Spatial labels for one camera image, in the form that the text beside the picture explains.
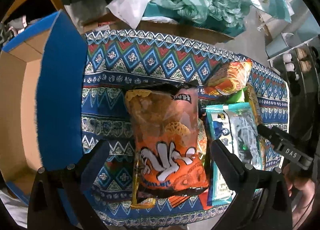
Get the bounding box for yellow snack bar packet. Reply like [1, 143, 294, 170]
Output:
[131, 154, 156, 209]

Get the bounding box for green crumpled plastic bag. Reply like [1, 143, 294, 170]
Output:
[143, 0, 250, 37]

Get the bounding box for grey shoe rack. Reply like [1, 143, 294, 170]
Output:
[268, 40, 319, 97]

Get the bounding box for right human hand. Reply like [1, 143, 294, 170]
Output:
[283, 164, 316, 229]

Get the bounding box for green broad bean snack bag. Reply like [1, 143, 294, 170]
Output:
[226, 89, 245, 104]

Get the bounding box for teal white snack packet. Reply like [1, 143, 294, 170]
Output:
[206, 102, 264, 206]

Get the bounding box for open cardboard box blue rim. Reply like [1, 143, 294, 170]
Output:
[1, 11, 87, 203]

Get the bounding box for orange red noodle snack bag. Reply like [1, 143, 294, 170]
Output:
[204, 60, 252, 96]

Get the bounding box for orange chips snack bag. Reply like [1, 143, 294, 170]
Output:
[125, 83, 209, 198]

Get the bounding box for blue patterned tablecloth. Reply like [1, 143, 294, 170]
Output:
[81, 30, 289, 228]

